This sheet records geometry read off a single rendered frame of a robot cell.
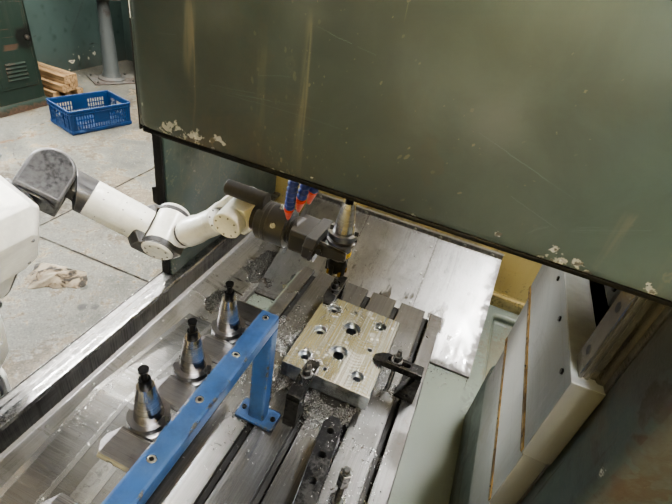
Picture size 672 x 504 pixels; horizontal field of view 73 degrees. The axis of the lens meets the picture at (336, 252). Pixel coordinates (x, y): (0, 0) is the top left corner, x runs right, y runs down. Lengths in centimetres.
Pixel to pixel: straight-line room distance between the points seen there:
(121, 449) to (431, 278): 142
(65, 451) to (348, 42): 119
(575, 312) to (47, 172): 108
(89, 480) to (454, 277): 141
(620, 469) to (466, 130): 44
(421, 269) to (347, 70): 152
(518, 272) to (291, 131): 167
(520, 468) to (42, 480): 106
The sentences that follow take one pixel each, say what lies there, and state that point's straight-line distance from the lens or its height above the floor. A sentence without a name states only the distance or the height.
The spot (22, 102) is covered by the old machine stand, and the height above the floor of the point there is 8.
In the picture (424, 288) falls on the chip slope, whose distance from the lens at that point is 189.
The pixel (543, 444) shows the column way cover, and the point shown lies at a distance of 82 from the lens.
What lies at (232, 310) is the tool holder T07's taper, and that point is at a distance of 86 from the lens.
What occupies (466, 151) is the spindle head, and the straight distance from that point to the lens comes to 46.
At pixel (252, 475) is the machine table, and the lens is 109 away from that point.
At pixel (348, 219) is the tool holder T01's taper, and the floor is 141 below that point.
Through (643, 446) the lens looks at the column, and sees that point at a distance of 65.
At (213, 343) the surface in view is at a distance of 88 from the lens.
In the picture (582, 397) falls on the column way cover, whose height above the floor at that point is 140.
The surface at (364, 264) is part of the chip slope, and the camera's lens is 192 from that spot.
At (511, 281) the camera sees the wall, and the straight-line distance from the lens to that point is 211.
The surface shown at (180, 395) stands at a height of 122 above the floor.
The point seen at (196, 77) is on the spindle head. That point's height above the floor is 171.
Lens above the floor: 186
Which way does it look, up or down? 35 degrees down
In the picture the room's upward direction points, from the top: 11 degrees clockwise
